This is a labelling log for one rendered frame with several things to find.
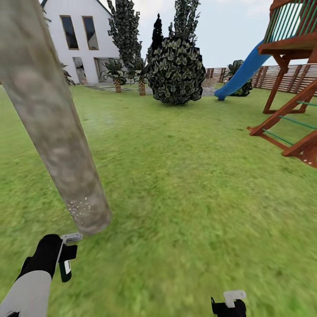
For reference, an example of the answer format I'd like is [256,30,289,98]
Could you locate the pesticide atomizer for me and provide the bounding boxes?
[58,260,72,283]

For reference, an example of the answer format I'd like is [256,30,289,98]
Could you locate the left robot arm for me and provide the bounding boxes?
[0,233,83,317]

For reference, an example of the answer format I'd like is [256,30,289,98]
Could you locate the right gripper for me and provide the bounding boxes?
[211,297,246,317]

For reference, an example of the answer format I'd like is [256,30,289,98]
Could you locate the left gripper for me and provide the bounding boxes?
[59,244,77,262]

